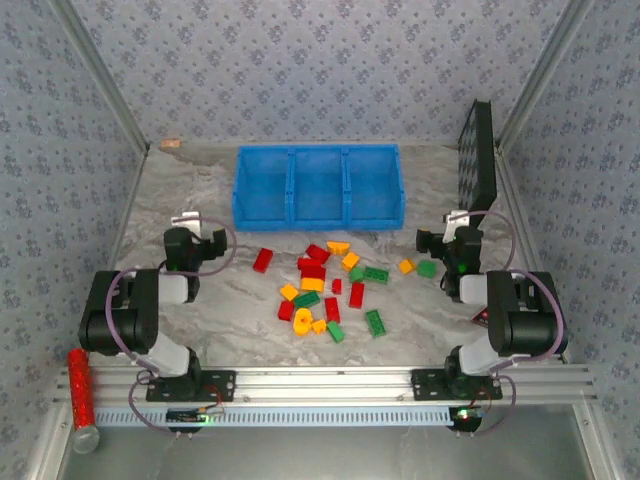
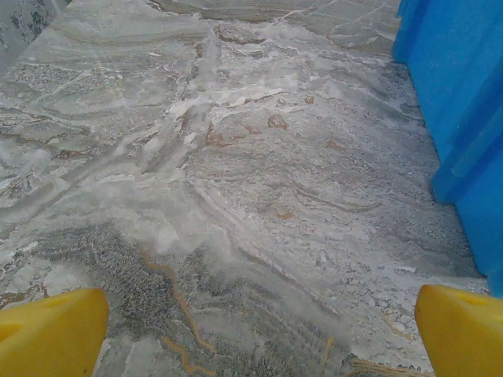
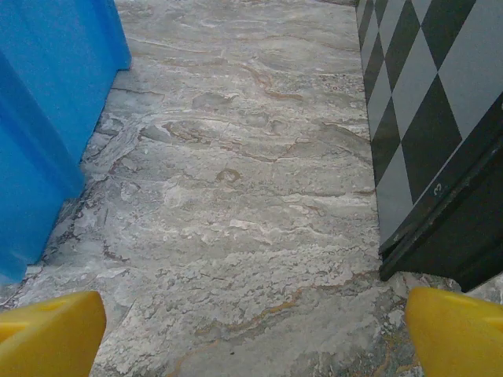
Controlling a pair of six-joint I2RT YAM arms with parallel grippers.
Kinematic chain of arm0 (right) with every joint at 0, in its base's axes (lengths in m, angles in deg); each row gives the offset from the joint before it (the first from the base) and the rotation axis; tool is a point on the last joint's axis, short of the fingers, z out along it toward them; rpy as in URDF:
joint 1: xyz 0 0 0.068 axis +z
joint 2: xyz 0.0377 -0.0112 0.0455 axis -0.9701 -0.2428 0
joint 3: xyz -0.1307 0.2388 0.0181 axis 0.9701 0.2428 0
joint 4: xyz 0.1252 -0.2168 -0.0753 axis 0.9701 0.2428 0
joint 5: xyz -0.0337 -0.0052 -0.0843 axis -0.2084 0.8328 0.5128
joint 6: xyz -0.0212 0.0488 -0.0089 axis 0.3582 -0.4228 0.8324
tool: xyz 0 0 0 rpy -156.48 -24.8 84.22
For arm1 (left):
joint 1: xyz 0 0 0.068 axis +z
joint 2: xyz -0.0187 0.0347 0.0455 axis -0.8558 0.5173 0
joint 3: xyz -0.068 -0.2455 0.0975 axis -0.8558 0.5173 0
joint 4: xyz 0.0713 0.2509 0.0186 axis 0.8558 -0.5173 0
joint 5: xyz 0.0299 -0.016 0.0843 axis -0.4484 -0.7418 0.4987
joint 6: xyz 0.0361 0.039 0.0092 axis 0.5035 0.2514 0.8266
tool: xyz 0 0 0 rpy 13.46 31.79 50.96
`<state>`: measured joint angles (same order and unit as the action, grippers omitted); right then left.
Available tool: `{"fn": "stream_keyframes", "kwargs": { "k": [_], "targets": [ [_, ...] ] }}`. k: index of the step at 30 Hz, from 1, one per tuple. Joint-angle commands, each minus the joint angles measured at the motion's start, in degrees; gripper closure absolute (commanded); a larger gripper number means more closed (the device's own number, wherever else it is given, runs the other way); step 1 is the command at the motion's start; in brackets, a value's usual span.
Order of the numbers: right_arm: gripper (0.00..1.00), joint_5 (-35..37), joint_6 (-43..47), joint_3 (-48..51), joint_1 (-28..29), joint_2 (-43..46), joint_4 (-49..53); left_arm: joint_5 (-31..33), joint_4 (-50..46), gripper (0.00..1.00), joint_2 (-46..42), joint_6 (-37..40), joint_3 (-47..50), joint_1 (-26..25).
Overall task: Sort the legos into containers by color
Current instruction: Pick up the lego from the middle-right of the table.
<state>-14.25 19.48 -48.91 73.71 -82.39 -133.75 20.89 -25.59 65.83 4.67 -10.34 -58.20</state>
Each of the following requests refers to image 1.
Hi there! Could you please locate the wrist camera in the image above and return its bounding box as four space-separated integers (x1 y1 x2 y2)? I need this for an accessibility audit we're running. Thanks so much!
170 212 202 236
443 209 471 241

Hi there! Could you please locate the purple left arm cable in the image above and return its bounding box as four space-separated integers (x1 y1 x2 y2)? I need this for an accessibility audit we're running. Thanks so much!
110 215 238 437

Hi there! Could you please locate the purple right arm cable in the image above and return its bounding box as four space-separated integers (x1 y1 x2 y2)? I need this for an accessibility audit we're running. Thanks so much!
467 209 569 437

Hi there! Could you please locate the aluminium side rail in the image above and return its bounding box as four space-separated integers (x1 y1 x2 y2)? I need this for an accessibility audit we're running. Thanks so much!
497 147 572 362
79 147 151 351

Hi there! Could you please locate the aluminium frame post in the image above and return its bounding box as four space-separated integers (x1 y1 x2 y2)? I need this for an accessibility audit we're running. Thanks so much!
494 0 600 151
49 0 152 154

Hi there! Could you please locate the light blue cable duct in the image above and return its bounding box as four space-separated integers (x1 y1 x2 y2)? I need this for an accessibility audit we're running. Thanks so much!
94 405 456 427

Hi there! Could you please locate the small green circuit board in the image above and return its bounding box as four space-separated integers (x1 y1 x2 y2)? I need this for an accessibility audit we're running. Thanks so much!
448 406 485 431
166 407 226 426

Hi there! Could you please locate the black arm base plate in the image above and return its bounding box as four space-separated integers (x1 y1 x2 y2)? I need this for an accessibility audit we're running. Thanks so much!
145 369 237 403
410 368 504 403

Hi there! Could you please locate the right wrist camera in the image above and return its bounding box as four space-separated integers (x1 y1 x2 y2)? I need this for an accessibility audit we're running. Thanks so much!
443 209 471 241

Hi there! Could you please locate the blue three-compartment bin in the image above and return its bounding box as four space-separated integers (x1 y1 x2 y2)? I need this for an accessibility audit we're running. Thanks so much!
231 144 406 232

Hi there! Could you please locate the red glitter cylinder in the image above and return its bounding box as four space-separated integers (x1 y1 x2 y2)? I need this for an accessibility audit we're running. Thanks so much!
67 348 103 455

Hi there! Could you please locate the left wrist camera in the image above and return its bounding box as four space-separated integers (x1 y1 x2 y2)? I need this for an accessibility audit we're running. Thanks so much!
170 212 202 236

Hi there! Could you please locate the black perforated panel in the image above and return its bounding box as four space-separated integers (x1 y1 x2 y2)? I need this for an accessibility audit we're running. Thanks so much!
456 98 499 226

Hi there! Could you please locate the long aluminium mounting rail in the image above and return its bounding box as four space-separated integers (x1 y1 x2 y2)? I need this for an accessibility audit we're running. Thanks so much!
54 364 599 406

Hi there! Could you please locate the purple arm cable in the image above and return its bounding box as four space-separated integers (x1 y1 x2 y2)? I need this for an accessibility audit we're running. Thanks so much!
110 215 238 437
467 209 569 437

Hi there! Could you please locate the yellow round lego piece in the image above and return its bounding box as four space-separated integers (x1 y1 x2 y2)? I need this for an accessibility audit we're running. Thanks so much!
292 307 314 336

